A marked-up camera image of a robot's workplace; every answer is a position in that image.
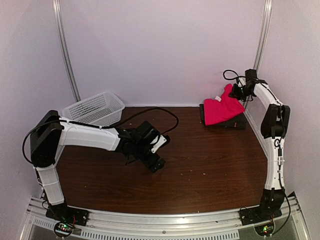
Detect right aluminium corner post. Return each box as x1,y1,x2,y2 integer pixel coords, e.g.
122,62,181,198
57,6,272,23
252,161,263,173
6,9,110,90
253,0,273,72

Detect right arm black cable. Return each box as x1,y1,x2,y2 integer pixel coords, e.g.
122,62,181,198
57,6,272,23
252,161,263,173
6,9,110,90
222,69,247,81

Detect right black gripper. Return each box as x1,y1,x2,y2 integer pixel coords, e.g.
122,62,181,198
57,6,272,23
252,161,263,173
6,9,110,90
229,83,254,101

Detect black pinstriped shirt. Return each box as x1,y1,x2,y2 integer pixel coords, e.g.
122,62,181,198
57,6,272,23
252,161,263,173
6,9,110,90
199,104,248,130

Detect left aluminium corner post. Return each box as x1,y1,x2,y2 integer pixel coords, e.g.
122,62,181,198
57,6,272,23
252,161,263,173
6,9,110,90
52,0,81,102

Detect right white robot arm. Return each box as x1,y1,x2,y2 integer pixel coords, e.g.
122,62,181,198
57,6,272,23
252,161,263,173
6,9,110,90
230,76,291,221

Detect aluminium corner post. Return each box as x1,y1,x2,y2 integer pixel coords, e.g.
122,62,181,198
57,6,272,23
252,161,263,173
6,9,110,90
52,0,81,102
253,0,273,72

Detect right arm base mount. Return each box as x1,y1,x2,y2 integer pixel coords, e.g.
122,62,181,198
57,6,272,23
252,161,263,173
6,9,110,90
238,188,292,238

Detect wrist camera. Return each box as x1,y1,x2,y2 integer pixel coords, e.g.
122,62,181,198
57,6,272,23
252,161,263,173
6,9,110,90
236,69,258,87
134,121,171,154

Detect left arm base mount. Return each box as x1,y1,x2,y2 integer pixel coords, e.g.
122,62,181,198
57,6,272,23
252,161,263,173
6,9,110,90
41,195,89,240

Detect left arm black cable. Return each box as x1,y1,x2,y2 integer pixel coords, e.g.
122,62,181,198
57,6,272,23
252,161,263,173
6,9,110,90
21,106,180,163

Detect white plastic laundry basket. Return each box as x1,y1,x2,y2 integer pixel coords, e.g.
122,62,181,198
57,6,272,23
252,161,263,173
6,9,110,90
62,91,125,126

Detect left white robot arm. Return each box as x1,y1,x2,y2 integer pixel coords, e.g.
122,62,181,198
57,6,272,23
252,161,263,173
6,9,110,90
23,110,170,222

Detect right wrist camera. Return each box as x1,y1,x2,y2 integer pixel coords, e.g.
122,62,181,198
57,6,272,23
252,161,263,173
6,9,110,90
236,69,258,87

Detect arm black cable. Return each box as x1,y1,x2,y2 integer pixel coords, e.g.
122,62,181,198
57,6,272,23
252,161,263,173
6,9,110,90
222,69,247,81
21,106,180,163

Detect red garment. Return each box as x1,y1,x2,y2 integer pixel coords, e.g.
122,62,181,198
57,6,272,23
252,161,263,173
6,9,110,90
203,84,245,126

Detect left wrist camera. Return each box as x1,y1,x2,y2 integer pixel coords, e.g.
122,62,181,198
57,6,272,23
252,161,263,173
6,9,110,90
134,121,171,154

